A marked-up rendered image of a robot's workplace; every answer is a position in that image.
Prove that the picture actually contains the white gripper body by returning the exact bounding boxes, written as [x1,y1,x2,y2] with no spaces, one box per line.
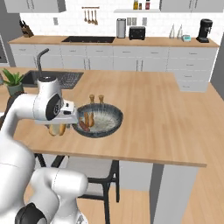
[34,112,80,127]

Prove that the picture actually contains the reddish brown sausage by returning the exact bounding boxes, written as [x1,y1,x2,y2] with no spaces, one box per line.
[79,121,91,132]

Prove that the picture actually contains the grey metal canister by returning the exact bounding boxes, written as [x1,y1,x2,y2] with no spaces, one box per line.
[115,17,127,39]

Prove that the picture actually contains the dark speckled bowl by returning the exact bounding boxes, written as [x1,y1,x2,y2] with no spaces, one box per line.
[72,103,124,139]

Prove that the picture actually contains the green potted plant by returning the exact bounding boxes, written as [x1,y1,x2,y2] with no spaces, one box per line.
[1,68,26,97]

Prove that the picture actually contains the wooden knife block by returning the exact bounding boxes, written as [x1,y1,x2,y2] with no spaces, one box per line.
[18,19,35,39]

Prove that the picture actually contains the grey wall cupboard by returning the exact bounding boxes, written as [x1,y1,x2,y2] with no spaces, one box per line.
[159,0,224,13]
[3,0,67,14]

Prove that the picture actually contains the black hob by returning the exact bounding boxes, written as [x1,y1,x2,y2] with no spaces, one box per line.
[61,35,116,44]

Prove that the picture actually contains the white wall shelf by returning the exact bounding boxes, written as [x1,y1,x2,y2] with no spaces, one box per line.
[113,8,161,14]

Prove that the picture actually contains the dark grey tap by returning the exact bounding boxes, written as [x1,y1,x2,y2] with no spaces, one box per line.
[36,47,51,81]

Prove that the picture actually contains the grey island base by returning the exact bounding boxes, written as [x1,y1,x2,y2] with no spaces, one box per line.
[118,159,200,224]

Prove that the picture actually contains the white bottle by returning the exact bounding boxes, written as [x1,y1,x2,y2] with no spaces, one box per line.
[169,24,176,39]
[176,24,184,40]

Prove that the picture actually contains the black coffee machine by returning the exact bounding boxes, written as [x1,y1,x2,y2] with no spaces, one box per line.
[195,18,214,44]

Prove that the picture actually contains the steel oven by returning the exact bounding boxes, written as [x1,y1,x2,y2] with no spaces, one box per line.
[0,34,11,65]

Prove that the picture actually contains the white base cupboard run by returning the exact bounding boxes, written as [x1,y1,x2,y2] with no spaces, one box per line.
[9,43,220,94]

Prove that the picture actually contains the black toaster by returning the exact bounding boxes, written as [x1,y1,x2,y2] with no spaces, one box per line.
[128,25,146,41]

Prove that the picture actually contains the dark sink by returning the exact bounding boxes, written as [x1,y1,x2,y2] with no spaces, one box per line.
[21,70,85,90]

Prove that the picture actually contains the rail with hanging wooden tools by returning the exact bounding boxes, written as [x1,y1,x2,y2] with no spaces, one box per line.
[81,6,101,26]

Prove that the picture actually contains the black stool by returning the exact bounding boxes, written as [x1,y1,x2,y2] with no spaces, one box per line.
[34,153,121,224]

